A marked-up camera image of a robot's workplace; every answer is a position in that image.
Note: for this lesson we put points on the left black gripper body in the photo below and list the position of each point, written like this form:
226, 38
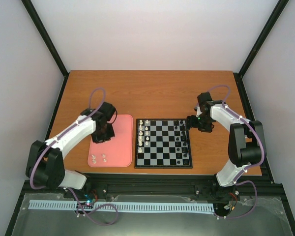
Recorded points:
103, 135

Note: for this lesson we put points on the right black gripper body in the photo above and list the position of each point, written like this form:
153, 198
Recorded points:
203, 123

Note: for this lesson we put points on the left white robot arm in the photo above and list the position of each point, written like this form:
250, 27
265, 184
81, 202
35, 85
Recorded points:
45, 166

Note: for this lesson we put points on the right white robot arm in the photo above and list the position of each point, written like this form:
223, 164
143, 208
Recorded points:
246, 146

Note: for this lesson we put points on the pink plastic tray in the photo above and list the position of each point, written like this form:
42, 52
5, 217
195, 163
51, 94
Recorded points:
118, 149

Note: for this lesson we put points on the black king piece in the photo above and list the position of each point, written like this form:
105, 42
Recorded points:
184, 138

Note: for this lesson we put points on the black white chessboard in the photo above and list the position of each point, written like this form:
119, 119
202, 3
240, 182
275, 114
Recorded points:
161, 152

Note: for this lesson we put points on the black aluminium frame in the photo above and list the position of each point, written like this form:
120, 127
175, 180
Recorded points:
133, 183

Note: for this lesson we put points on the light blue cable duct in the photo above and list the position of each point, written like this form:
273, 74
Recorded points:
124, 207

